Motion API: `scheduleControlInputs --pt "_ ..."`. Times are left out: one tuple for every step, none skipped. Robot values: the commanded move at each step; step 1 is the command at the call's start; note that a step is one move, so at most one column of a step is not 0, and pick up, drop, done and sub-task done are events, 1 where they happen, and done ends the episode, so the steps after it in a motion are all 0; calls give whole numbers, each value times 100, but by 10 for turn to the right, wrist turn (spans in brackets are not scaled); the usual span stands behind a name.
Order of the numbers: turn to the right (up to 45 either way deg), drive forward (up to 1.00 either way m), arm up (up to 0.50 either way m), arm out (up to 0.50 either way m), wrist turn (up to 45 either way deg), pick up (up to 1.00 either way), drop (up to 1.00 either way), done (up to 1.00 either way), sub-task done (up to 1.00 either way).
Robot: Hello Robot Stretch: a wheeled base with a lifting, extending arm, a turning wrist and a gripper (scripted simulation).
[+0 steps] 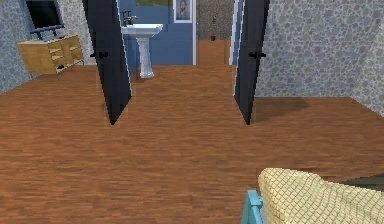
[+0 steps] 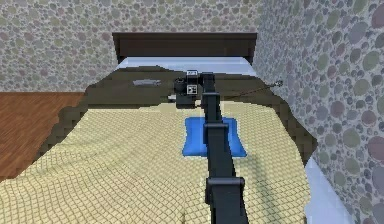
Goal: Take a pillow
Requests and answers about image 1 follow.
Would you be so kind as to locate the yellow checked pillow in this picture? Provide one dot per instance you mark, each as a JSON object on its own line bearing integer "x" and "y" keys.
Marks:
{"x": 316, "y": 200}

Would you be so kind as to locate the black room door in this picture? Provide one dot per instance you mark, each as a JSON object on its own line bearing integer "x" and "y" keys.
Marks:
{"x": 110, "y": 63}
{"x": 250, "y": 66}

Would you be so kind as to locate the small potted house plant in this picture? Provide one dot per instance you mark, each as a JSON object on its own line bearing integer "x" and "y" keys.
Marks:
{"x": 213, "y": 28}

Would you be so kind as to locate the framed portrait picture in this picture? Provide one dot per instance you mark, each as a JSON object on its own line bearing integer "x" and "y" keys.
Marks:
{"x": 183, "y": 10}

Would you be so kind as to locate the grey sink faucet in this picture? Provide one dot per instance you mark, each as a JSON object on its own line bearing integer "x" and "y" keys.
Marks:
{"x": 127, "y": 18}

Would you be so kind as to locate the green framed picture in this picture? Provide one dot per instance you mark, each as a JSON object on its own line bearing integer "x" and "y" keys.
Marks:
{"x": 153, "y": 2}

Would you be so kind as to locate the wooden tv stand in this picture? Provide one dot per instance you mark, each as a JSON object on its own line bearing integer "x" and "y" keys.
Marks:
{"x": 50, "y": 55}

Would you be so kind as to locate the black television set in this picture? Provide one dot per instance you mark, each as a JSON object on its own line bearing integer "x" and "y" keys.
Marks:
{"x": 45, "y": 16}

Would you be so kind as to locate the dark grey bed cover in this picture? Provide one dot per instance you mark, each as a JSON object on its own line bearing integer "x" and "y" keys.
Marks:
{"x": 365, "y": 182}

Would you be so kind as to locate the white pedestal sink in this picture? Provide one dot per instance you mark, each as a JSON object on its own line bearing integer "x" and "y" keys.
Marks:
{"x": 144, "y": 43}

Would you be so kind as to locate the teal bed frame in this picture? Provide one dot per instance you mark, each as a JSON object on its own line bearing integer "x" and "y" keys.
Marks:
{"x": 252, "y": 208}

